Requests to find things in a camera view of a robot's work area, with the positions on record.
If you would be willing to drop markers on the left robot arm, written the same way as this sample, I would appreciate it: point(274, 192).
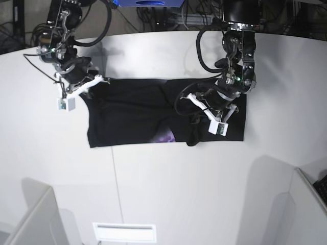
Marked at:
point(225, 94)

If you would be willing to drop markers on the black T-shirt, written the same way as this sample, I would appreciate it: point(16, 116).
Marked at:
point(136, 111)

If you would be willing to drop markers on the white power strip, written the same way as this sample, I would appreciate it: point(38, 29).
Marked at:
point(200, 20)

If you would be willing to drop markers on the black keyboard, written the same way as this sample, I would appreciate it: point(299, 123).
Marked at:
point(321, 188)

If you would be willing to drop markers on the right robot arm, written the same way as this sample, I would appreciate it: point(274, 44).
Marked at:
point(57, 46)

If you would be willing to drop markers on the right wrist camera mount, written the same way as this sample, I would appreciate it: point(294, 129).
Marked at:
point(67, 100)

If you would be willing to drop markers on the white right partition panel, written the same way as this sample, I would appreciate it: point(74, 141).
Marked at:
point(283, 206)

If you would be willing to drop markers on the black vertical bar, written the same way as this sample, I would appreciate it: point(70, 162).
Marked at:
point(18, 11)

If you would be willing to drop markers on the white partition panel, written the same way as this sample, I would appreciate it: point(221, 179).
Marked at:
point(43, 222)
point(283, 206)

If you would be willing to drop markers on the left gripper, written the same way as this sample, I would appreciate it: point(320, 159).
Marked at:
point(189, 113)

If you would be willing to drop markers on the white left partition panel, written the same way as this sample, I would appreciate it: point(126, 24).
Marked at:
point(43, 222)

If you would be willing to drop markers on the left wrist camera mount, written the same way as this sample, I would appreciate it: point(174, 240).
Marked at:
point(218, 122)

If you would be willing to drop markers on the blue box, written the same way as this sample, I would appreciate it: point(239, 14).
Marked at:
point(148, 3)

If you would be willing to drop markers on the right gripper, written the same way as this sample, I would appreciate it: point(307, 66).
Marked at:
point(77, 71)

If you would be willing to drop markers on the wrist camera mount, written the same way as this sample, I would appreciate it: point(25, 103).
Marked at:
point(67, 100)
point(218, 122)

